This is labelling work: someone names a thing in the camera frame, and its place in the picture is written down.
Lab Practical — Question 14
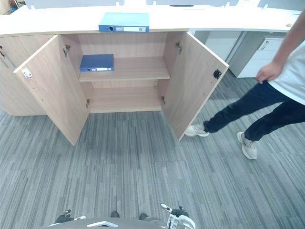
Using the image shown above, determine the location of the wooden cabinet shelf board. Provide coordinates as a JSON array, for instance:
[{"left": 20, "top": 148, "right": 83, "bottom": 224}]
[{"left": 78, "top": 56, "right": 171, "bottom": 83}]

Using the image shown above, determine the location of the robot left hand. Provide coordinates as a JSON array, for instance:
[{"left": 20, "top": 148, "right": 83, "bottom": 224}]
[{"left": 54, "top": 209, "right": 87, "bottom": 224}]

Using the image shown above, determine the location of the white drawer pedestal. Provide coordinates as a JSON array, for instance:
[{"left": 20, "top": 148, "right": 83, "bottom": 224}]
[{"left": 237, "top": 37, "right": 285, "bottom": 79}]

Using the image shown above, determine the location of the dark blue folder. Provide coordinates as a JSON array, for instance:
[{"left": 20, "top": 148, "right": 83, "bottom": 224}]
[{"left": 79, "top": 54, "right": 115, "bottom": 73}]

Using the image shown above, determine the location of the grey desk divider screen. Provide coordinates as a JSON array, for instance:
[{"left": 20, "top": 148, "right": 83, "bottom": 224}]
[{"left": 258, "top": 0, "right": 305, "bottom": 11}]

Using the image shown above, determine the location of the light blue lever arch folder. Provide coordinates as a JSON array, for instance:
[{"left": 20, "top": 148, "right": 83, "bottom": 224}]
[{"left": 98, "top": 12, "right": 150, "bottom": 33}]

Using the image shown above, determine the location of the person's hand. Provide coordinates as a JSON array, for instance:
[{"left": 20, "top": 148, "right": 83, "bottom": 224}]
[{"left": 256, "top": 62, "right": 283, "bottom": 84}]

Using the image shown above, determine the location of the white door lock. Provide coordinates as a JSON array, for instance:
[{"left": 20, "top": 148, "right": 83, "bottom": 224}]
[{"left": 22, "top": 68, "right": 34, "bottom": 80}]

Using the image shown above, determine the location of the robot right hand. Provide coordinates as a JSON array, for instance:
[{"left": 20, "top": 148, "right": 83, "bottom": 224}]
[{"left": 160, "top": 203, "right": 191, "bottom": 229}]

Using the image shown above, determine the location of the wooden cabinet door, black latch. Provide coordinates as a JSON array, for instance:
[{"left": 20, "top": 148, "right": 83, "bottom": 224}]
[{"left": 163, "top": 31, "right": 230, "bottom": 141}]

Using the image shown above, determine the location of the wooden office cabinet body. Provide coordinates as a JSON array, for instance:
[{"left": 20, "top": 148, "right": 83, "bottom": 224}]
[{"left": 0, "top": 28, "right": 191, "bottom": 117}]

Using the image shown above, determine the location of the white desk side panel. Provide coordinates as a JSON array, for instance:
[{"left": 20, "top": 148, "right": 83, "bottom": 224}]
[{"left": 190, "top": 30, "right": 247, "bottom": 63}]

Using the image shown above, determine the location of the person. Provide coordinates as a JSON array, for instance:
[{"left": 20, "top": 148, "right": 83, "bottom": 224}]
[{"left": 184, "top": 9, "right": 305, "bottom": 160}]

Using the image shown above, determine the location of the wooden cabinet door, white lock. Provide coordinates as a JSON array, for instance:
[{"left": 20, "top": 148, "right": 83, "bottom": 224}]
[{"left": 13, "top": 35, "right": 91, "bottom": 146}]

